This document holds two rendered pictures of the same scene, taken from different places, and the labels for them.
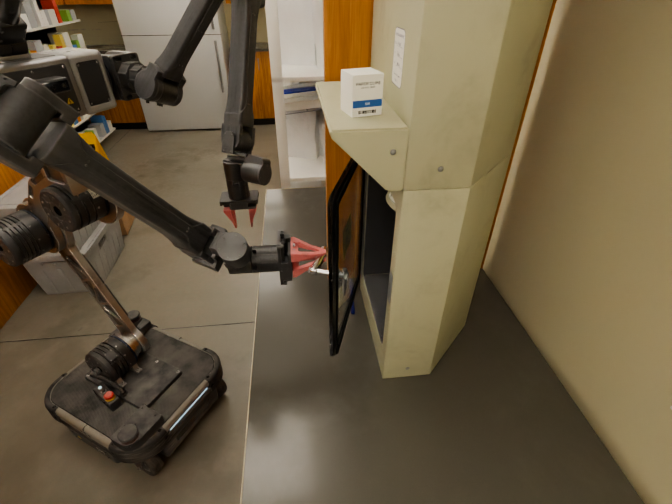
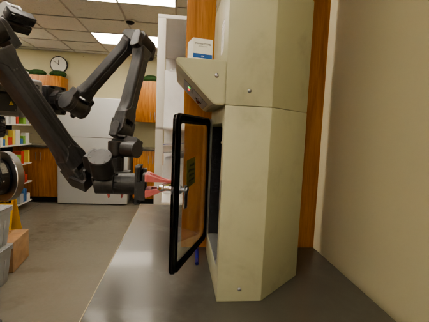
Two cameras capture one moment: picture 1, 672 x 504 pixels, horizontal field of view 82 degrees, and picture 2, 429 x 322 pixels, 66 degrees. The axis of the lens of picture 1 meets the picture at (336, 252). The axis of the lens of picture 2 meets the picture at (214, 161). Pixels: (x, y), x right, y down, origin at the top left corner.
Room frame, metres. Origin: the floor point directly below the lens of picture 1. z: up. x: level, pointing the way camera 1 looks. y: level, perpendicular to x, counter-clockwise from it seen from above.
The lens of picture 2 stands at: (-0.21, -0.09, 1.35)
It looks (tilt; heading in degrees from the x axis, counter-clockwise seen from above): 5 degrees down; 0
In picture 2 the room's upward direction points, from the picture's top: 2 degrees clockwise
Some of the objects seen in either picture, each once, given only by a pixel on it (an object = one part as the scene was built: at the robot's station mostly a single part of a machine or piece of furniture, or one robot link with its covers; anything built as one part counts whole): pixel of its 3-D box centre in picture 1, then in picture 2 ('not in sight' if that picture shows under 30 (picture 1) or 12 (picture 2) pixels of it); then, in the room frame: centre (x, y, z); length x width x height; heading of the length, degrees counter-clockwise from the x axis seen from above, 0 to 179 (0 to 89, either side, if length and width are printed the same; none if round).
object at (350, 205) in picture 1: (347, 248); (191, 186); (0.71, -0.03, 1.19); 0.30 x 0.01 x 0.40; 166
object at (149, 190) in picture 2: (304, 254); (156, 183); (0.67, 0.07, 1.20); 0.09 x 0.07 x 0.07; 96
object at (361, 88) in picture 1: (361, 92); (200, 53); (0.63, -0.04, 1.54); 0.05 x 0.05 x 0.06; 20
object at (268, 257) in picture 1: (270, 258); (129, 183); (0.66, 0.14, 1.20); 0.07 x 0.07 x 0.10; 6
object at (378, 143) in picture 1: (353, 129); (196, 89); (0.70, -0.03, 1.46); 0.32 x 0.11 x 0.10; 6
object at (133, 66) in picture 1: (137, 77); (61, 100); (1.21, 0.58, 1.45); 0.09 x 0.08 x 0.12; 154
